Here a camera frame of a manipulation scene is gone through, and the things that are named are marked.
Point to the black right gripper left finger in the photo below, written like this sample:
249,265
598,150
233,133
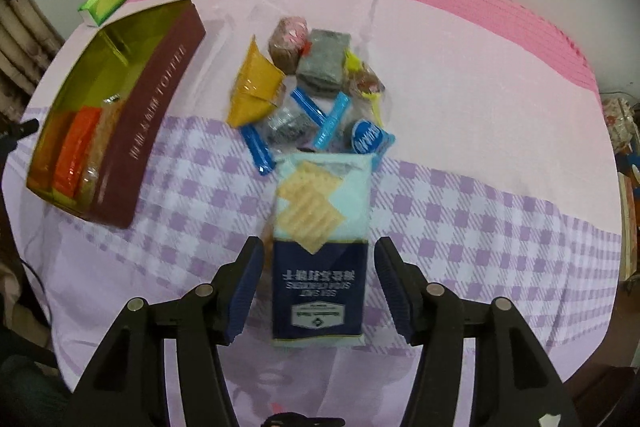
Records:
124,382

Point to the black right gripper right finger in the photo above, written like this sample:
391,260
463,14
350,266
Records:
515,383

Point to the blue soda cracker pack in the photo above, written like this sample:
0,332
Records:
320,247

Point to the light blue candy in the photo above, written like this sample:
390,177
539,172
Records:
343,132

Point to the blue dark candy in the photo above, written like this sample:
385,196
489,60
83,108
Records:
290,127

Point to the orange yellow snack packet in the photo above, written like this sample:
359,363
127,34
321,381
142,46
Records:
257,91

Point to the yellow candy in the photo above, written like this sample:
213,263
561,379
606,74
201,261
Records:
363,86

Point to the grey sesame cake block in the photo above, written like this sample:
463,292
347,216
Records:
320,67

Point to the pink brown cake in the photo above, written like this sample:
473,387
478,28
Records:
286,43

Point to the orange snack pack in tin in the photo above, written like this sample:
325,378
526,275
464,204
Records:
74,150

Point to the brown cracker pack in tin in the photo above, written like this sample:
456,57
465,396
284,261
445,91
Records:
111,109

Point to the maroon gold toffee tin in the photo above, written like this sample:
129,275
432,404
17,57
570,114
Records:
142,57

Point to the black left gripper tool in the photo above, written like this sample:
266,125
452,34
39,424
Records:
15,133

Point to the cluttered items at right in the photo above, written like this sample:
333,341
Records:
622,121

